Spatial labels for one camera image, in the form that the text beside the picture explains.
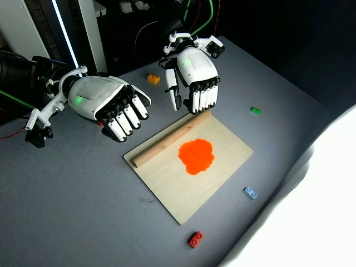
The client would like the wooden rolling pin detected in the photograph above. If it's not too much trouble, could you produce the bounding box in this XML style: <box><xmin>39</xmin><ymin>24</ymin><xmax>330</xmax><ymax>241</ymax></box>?
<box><xmin>130</xmin><ymin>111</ymin><xmax>214</xmax><ymax>168</ymax></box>

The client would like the orange play dough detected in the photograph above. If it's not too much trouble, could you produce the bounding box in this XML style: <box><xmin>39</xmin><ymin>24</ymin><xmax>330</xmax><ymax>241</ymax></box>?
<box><xmin>177</xmin><ymin>138</ymin><xmax>216</xmax><ymax>176</ymax></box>

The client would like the light wooden board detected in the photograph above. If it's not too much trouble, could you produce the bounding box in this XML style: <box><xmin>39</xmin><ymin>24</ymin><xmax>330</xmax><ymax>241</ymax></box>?
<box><xmin>123</xmin><ymin>111</ymin><xmax>254</xmax><ymax>225</ymax></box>

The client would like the light blue toy brick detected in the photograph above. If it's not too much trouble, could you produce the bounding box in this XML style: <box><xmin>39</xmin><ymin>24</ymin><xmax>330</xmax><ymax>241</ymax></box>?
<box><xmin>244</xmin><ymin>186</ymin><xmax>258</xmax><ymax>200</ymax></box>

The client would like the red toy brick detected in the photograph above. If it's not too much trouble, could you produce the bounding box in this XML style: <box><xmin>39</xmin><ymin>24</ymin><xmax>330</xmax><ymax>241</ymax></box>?
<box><xmin>187</xmin><ymin>230</ymin><xmax>205</xmax><ymax>249</ymax></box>

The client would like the white cabinet with light strip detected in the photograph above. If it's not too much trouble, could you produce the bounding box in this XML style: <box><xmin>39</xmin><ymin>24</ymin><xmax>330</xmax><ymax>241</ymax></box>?
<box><xmin>0</xmin><ymin>0</ymin><xmax>108</xmax><ymax>77</ymax></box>

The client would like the grey table cloth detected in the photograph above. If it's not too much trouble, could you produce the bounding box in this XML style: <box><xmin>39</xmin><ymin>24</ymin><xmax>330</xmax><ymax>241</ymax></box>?
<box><xmin>0</xmin><ymin>35</ymin><xmax>342</xmax><ymax>267</ymax></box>

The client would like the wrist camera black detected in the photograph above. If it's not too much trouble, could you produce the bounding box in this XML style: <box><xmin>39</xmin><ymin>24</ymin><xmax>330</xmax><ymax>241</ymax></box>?
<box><xmin>205</xmin><ymin>41</ymin><xmax>225</xmax><ymax>59</ymax></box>
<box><xmin>25</xmin><ymin>126</ymin><xmax>53</xmax><ymax>149</ymax></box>

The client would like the arm red cable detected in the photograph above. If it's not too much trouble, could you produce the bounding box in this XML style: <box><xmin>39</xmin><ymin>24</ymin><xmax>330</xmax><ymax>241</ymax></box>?
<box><xmin>0</xmin><ymin>130</ymin><xmax>27</xmax><ymax>140</ymax></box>
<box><xmin>212</xmin><ymin>0</ymin><xmax>222</xmax><ymax>36</ymax></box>

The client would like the arm green cable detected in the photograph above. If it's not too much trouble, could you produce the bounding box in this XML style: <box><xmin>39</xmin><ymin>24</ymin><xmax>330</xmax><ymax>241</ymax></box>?
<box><xmin>190</xmin><ymin>0</ymin><xmax>215</xmax><ymax>36</ymax></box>
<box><xmin>0</xmin><ymin>89</ymin><xmax>36</xmax><ymax>110</ymax></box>

